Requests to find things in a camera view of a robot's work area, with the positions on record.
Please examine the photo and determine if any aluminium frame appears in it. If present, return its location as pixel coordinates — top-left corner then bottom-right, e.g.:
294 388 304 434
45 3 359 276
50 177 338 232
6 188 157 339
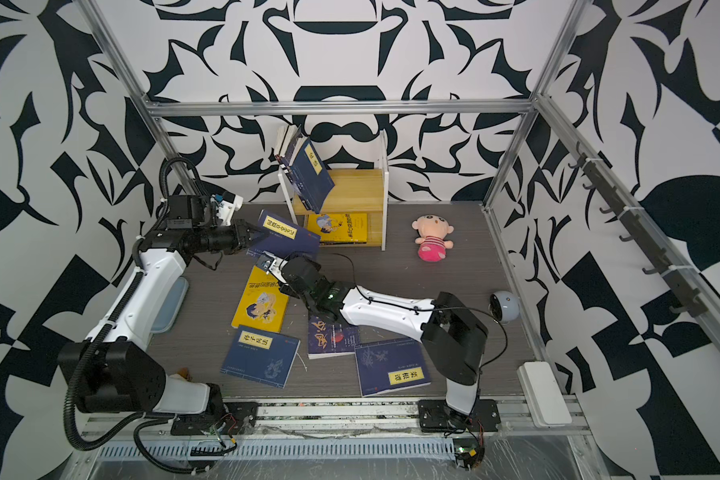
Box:
78 1 720 351

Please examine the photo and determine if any white box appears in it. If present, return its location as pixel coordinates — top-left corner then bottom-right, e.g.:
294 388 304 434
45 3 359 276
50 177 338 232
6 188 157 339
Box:
517 361 572 428

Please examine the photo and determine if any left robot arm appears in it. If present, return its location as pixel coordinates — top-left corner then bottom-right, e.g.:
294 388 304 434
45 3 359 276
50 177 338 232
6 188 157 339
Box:
58 157 267 477

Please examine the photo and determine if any yellow cartoon book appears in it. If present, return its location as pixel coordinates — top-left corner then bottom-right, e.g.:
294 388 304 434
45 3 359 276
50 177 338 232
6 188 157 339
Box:
306 213 369 245
231 267 288 333

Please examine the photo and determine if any brown white plush toy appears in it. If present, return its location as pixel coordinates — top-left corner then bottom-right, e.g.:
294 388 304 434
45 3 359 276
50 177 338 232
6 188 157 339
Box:
177 368 191 381

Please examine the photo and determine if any navy book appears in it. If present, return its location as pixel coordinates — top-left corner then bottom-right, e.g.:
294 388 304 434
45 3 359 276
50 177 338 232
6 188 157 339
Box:
287 137 335 214
355 338 431 397
220 326 300 388
257 210 320 260

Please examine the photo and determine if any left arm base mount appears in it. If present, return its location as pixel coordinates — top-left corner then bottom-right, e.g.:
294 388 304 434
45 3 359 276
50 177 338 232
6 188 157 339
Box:
170 401 259 436

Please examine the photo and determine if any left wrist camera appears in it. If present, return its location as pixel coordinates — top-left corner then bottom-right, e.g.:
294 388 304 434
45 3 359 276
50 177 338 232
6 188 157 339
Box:
210 192 244 227

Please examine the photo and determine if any purple book lower centre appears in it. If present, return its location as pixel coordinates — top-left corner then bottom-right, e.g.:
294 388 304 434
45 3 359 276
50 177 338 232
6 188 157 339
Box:
307 316 360 360

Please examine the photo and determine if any pink plush doll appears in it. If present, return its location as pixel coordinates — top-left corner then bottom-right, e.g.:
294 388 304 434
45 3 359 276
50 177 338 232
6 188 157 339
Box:
412 214 455 263

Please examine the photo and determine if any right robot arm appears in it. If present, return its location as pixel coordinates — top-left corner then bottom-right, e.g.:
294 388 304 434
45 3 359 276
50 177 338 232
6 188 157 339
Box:
257 253 489 430

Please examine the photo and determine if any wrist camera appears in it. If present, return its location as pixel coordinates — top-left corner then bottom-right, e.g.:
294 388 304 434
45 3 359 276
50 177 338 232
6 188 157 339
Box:
210 192 244 227
255 252 287 283

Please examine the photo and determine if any grey hook rail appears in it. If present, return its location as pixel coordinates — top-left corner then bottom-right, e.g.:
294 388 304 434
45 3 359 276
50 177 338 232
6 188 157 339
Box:
570 145 709 318

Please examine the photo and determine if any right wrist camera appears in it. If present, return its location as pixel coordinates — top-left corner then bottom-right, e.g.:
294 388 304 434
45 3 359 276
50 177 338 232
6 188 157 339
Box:
255 252 287 283

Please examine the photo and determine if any light blue case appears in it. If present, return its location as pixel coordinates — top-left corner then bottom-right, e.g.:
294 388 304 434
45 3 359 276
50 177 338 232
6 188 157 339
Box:
151 277 189 334

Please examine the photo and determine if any purple book orange calligraphy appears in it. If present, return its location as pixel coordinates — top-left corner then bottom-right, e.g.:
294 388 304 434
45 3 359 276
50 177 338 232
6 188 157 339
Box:
279 125 304 170

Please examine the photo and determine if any white slotted cable duct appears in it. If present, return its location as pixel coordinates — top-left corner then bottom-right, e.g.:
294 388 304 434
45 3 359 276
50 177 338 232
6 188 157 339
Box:
95 436 457 463

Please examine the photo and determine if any white round speaker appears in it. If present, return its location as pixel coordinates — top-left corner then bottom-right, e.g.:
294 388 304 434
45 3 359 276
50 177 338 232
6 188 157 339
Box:
489 290 521 324

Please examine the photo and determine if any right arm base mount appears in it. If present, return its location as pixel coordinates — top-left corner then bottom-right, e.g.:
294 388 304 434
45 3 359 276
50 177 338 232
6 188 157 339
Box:
417 399 501 433

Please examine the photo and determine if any wooden white-framed bookshelf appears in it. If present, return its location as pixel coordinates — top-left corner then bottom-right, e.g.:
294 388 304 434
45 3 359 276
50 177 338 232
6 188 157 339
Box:
277 128 391 253

